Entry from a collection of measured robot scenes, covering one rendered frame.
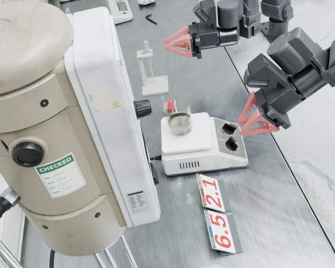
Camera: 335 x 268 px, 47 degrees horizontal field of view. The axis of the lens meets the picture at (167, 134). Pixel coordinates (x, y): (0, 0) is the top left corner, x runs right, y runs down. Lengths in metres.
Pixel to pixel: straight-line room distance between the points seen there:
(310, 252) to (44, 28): 0.69
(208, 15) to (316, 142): 0.43
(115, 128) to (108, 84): 0.04
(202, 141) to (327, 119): 0.36
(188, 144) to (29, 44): 0.67
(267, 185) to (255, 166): 0.06
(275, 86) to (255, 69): 0.05
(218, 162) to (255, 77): 0.26
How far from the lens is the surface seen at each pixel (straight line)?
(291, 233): 0.86
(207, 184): 0.89
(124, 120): 0.29
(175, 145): 0.90
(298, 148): 1.01
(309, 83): 0.79
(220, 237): 0.82
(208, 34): 1.10
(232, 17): 1.08
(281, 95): 0.78
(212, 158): 0.91
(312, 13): 1.54
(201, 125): 0.94
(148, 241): 0.86
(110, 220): 0.38
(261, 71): 0.75
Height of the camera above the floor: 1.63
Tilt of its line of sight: 44 degrees down
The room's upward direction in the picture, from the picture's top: 11 degrees counter-clockwise
